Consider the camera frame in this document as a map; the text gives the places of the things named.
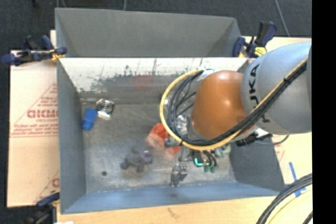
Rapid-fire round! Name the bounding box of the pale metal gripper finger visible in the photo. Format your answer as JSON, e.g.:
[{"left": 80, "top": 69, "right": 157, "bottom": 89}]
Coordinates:
[
  {"left": 180, "top": 163, "right": 189, "bottom": 180},
  {"left": 170, "top": 162, "right": 182, "bottom": 187}
]

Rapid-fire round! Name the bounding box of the purple-grey toy animal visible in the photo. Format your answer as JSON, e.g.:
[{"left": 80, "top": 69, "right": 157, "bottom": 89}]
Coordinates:
[{"left": 120, "top": 147, "right": 154, "bottom": 173}]

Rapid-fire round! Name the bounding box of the red plastic toy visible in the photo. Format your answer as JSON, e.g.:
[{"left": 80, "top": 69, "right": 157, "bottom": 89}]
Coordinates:
[{"left": 145, "top": 123, "right": 182, "bottom": 156}]

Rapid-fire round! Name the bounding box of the small white piece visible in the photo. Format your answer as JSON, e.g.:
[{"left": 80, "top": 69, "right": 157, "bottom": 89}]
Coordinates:
[{"left": 97, "top": 110, "right": 111, "bottom": 121}]

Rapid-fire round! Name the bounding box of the clear glass cup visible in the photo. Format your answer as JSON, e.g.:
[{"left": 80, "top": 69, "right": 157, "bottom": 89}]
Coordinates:
[{"left": 95, "top": 98, "right": 115, "bottom": 115}]

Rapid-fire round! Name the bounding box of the blue block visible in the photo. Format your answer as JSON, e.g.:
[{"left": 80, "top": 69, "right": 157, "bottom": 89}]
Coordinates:
[{"left": 81, "top": 108, "right": 98, "bottom": 131}]

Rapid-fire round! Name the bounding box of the grey metal bin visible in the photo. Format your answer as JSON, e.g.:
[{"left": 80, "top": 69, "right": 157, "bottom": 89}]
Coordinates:
[{"left": 54, "top": 7, "right": 286, "bottom": 215}]

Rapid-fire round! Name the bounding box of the brown cardboard board, red print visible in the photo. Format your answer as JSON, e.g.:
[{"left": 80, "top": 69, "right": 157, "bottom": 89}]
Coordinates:
[{"left": 6, "top": 35, "right": 312, "bottom": 208}]

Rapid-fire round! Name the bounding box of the black cylinder on white bracket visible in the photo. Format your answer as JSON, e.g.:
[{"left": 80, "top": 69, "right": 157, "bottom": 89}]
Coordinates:
[{"left": 235, "top": 130, "right": 274, "bottom": 147}]

